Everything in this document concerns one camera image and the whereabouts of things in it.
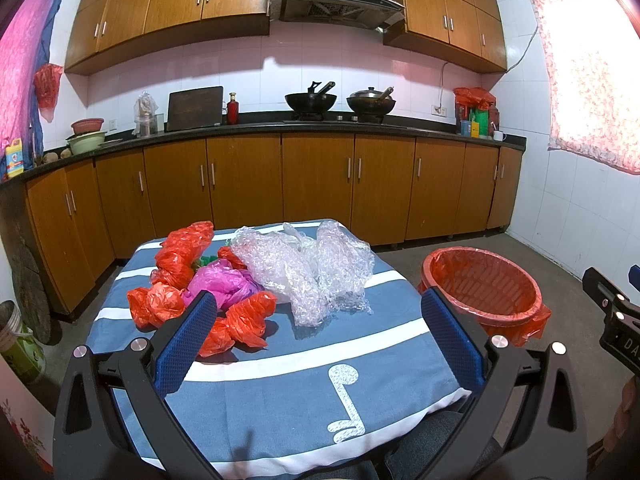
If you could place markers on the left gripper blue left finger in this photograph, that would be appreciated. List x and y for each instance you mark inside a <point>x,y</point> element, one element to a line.
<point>177,343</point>

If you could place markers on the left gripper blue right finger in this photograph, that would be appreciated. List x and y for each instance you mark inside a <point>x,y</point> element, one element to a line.
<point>466,359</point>

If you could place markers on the red plastic bag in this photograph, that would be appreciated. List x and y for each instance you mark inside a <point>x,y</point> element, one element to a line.
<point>152,307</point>
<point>244,322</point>
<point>47,87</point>
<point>179,251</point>

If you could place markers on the red plastic bag front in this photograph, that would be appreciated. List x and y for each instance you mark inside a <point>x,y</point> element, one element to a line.
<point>244,322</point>

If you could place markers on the magenta plastic bag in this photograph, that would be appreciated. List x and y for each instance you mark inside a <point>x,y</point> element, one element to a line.
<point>228,285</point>

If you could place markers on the clear bubble wrap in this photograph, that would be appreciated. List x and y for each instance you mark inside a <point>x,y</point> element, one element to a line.
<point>320,275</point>

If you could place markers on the red trash basket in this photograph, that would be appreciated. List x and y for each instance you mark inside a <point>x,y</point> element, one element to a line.
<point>501,295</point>

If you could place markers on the lower wooden kitchen cabinets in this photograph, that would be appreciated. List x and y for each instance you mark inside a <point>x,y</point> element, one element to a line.
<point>386,190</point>

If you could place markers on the person's right hand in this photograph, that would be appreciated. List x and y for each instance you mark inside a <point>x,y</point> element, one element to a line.
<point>622,417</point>

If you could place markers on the dark green plastic bag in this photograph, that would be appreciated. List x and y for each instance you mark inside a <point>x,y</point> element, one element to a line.
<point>204,261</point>

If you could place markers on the blue white striped tablecloth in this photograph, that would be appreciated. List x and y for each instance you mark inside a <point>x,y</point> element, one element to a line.
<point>316,397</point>

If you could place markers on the green bucket on floor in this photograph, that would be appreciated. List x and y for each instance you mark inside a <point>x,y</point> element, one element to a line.
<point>18,345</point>

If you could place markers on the green box on counter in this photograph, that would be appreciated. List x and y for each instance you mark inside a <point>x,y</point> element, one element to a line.
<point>481,117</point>

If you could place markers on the red plastic basin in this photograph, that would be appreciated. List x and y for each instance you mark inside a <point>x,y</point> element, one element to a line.
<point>87,125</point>

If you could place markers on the yellow detergent bottle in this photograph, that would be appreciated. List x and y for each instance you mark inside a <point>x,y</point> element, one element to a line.
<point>14,158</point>

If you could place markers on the dark wooden cutting board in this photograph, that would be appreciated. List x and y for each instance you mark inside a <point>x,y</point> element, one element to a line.
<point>195,108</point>

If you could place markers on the clear bagged jar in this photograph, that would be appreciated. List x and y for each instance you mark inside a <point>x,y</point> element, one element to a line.
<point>145,116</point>

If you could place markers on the red bottle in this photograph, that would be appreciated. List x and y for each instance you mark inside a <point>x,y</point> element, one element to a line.
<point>232,109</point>

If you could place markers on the red bag on counter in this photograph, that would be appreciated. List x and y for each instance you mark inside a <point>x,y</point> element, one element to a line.
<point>476,97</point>

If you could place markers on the black wok with lid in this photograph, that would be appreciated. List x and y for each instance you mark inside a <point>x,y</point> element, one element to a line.
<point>371,105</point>

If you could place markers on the pink floral window curtain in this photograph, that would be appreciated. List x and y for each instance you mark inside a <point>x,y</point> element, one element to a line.
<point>591,52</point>

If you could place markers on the black wok left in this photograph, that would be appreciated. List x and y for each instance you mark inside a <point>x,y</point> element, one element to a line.
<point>313,103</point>

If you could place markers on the hanging red plastic bag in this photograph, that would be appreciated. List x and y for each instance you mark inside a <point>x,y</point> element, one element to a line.
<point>47,87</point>

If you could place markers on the pink blue hanging cloth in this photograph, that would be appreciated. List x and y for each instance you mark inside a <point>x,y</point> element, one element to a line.
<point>25,48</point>

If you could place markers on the upper wooden cabinets right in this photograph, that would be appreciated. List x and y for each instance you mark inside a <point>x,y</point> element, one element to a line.
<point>468,33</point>

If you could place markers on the upper wooden cabinets left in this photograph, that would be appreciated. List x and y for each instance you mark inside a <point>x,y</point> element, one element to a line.
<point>108,32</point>

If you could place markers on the wall power socket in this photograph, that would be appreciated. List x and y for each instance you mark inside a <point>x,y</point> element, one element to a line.
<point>439,111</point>

